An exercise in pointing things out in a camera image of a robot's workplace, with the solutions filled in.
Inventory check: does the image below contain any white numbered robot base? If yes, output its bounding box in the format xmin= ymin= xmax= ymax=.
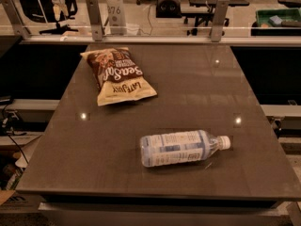
xmin=106 ymin=0 xmax=127 ymax=35

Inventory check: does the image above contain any brown cream chip bag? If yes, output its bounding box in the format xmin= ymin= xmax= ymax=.
xmin=81 ymin=47 xmax=157 ymax=106

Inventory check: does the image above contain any clear plastic water bottle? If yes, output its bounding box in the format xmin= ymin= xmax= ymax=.
xmin=140 ymin=130 xmax=231 ymax=168

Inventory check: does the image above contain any dark background desk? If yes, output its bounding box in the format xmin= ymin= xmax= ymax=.
xmin=182 ymin=0 xmax=249 ymax=36

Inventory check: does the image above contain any black tripod stand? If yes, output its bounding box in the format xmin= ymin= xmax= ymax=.
xmin=40 ymin=0 xmax=77 ymax=35

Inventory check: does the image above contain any green plastic bin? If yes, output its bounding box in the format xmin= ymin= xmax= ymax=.
xmin=251 ymin=8 xmax=301 ymax=36

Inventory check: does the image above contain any middle metal railing post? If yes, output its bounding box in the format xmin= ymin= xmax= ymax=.
xmin=86 ymin=0 xmax=103 ymax=41

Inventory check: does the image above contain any metal railing post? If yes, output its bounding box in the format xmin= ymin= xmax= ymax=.
xmin=0 ymin=0 xmax=31 ymax=40
xmin=86 ymin=0 xmax=103 ymax=41
xmin=211 ymin=0 xmax=230 ymax=42

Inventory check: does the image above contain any right metal railing post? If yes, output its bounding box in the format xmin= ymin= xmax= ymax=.
xmin=211 ymin=0 xmax=230 ymax=42

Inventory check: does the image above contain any black cable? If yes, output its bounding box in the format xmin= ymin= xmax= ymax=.
xmin=0 ymin=102 xmax=31 ymax=166

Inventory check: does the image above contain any left metal railing post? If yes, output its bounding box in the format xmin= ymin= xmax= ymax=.
xmin=0 ymin=0 xmax=31 ymax=40

